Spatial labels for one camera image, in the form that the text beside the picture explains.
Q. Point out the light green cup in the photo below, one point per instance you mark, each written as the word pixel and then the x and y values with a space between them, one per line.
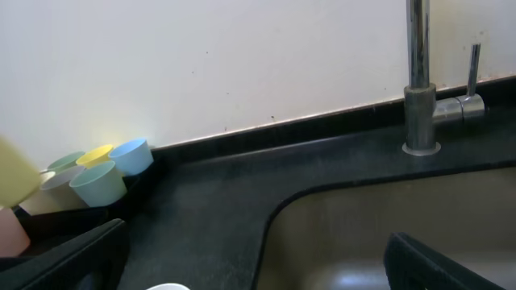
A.
pixel 101 187

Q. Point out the white cup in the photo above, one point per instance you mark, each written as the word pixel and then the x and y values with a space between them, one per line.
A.
pixel 168 287
pixel 34 203

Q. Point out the pink cup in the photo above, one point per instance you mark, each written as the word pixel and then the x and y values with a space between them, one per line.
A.
pixel 12 233

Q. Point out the steel tap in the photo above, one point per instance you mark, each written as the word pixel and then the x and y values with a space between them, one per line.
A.
pixel 419 113

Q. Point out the steel sink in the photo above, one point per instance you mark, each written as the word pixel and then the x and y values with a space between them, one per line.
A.
pixel 342 225

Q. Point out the dark green cup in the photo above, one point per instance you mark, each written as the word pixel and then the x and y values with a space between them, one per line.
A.
pixel 64 162

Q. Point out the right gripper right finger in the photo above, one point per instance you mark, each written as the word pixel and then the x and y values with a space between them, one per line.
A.
pixel 419 268

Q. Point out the yellow cup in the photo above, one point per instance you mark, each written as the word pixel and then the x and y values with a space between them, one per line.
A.
pixel 94 156
pixel 16 173

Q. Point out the blue cup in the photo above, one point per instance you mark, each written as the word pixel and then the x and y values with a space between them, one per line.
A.
pixel 133 159

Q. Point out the grey cup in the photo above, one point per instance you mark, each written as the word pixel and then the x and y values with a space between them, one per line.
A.
pixel 60 189

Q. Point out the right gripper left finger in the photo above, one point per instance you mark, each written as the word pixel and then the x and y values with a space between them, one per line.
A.
pixel 80 258

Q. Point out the black tray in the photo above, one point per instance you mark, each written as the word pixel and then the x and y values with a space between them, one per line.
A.
pixel 60 227
pixel 141 185

